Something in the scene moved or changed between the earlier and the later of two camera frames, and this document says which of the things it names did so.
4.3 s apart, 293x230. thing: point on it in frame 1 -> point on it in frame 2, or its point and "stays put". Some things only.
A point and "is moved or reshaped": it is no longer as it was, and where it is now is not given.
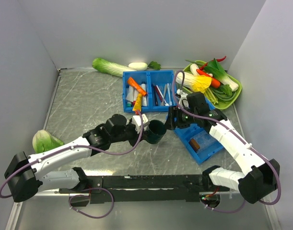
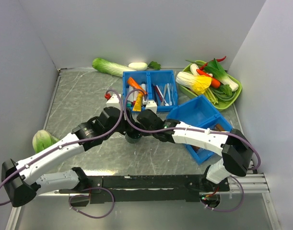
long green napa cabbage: (102, 65) stays put
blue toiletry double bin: (150, 91) stays put
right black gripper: (173, 112) -> (145, 134)
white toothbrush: (170, 102) stays put
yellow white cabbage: (193, 82) stays put
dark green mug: (157, 130) is moved or reshaped
